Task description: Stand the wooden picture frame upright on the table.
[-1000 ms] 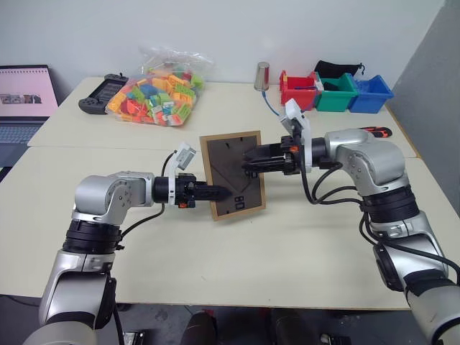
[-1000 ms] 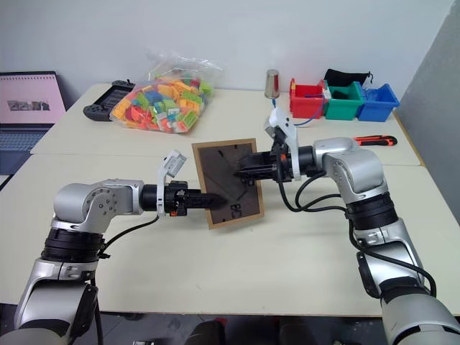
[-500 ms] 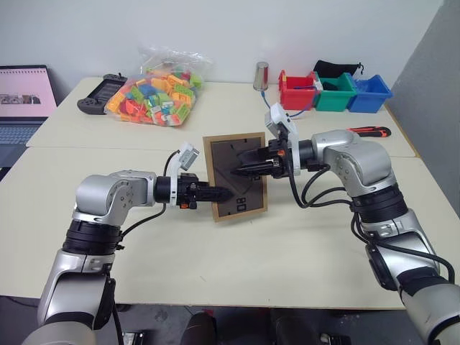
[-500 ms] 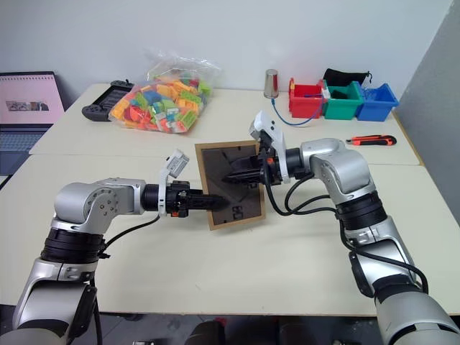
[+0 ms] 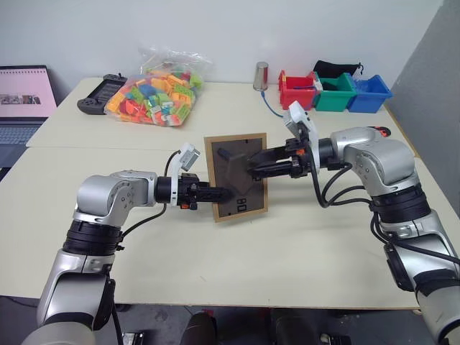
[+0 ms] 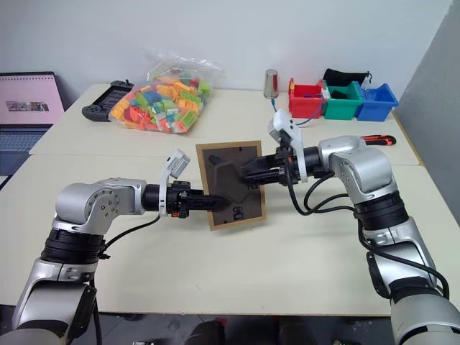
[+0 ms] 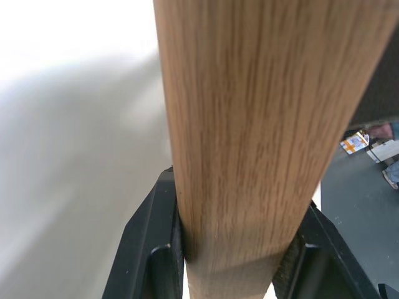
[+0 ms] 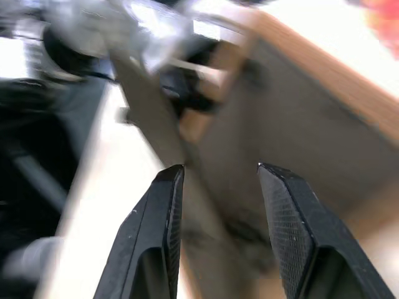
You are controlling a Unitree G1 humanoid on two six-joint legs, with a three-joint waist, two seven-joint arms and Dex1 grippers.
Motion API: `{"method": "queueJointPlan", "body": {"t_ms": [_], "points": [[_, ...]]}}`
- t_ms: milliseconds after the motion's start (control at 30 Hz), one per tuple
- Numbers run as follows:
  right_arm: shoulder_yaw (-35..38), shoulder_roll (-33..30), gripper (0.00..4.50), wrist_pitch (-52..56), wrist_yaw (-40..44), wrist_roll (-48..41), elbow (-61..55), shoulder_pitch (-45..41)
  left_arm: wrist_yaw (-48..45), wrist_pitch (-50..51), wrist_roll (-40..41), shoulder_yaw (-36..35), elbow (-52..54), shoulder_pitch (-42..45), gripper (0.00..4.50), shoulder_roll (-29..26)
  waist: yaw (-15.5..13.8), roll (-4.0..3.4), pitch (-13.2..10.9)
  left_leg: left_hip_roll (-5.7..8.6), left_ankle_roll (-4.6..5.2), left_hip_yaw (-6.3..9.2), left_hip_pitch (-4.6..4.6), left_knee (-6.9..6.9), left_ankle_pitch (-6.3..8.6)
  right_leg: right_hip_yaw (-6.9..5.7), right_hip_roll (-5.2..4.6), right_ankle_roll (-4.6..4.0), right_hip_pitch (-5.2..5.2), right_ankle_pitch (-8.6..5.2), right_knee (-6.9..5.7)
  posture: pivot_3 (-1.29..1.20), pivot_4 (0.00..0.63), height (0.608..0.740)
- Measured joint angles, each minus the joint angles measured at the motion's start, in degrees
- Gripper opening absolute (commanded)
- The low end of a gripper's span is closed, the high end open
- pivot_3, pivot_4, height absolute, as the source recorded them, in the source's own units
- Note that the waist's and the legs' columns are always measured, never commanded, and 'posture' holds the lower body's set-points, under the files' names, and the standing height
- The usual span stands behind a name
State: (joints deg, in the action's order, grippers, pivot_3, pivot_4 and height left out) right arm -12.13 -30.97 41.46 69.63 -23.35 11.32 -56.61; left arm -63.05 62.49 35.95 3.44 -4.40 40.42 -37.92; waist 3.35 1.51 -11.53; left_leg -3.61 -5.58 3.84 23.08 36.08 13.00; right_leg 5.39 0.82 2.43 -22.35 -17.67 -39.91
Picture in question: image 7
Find white orange patterned box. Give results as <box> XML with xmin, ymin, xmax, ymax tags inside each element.
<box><xmin>339</xmin><ymin>130</ymin><xmax>370</xmax><ymax>156</ymax></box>

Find white cardboard box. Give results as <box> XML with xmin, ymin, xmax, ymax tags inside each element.
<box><xmin>366</xmin><ymin>139</ymin><xmax>397</xmax><ymax>164</ymax></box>

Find person in jeans and sneakers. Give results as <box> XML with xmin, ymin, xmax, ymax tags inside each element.
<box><xmin>369</xmin><ymin>120</ymin><xmax>399</xmax><ymax>191</ymax></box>

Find wooden plank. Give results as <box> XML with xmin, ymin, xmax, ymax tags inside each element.
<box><xmin>153</xmin><ymin>0</ymin><xmax>399</xmax><ymax>299</ymax></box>

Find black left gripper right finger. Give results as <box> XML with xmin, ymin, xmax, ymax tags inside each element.
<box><xmin>271</xmin><ymin>199</ymin><xmax>390</xmax><ymax>299</ymax></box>

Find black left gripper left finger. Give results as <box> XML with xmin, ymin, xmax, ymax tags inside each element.
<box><xmin>102</xmin><ymin>166</ymin><xmax>187</xmax><ymax>299</ymax></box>

